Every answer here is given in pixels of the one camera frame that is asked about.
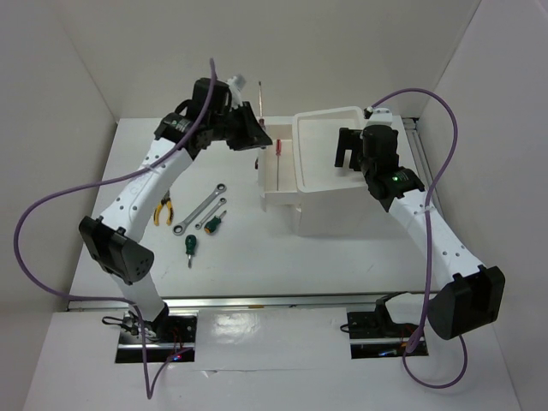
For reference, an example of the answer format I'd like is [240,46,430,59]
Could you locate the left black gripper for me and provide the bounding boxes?
[207,100,270,151]

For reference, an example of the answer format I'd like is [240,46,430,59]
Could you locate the blue red handled screwdriver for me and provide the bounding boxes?
[258,80,265,131]

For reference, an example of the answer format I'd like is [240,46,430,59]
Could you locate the red handled long screwdriver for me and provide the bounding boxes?
[275,139,282,191]

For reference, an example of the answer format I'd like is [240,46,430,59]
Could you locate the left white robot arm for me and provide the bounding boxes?
[79,75,272,342]

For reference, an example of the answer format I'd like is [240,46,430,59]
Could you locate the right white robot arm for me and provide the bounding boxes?
[335,124,505,340]

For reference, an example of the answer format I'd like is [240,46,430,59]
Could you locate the white drawer cabinet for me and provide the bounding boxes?
[292,107,402,239]

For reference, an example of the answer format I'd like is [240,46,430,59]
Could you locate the green orange stubby screwdriver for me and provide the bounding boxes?
[204,211,227,235]

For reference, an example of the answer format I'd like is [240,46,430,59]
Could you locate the small silver ratchet wrench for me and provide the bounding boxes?
[194,198,227,229]

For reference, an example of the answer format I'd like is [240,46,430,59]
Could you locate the yellow black pliers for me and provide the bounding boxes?
[152,190,175,227]

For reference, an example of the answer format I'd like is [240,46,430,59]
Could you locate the large silver ratchet wrench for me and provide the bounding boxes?
[172,183,226,236]

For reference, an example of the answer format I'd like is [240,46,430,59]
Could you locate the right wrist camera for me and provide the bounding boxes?
[364,106,393,126]

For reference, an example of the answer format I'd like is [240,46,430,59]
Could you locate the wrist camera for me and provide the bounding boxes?
[226,74,247,109]
[364,106,393,126]

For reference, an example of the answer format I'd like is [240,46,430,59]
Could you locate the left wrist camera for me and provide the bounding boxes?
[226,74,247,109]

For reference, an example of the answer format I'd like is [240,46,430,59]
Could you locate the front aluminium rail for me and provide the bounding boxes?
[67,293,386,313]

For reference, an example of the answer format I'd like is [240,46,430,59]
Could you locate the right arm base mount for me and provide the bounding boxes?
[339,298,418,360]

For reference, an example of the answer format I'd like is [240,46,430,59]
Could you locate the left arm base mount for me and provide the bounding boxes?
[101,313,198,364]

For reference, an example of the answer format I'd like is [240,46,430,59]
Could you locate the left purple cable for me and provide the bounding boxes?
[13,57,217,399]

